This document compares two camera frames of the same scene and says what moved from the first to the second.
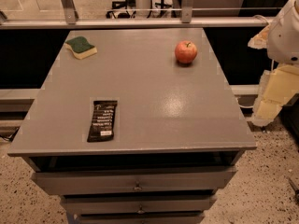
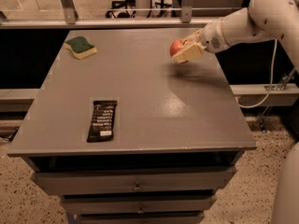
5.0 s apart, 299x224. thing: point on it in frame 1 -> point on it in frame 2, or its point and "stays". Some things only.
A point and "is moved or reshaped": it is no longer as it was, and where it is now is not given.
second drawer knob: x=140 y=211 stays
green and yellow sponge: x=80 y=47 stays
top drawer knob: x=137 y=187 stays
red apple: x=185 y=51 is moved or reshaped
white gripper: x=284 y=37 -> x=211 y=38
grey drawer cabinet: x=179 y=134 stays
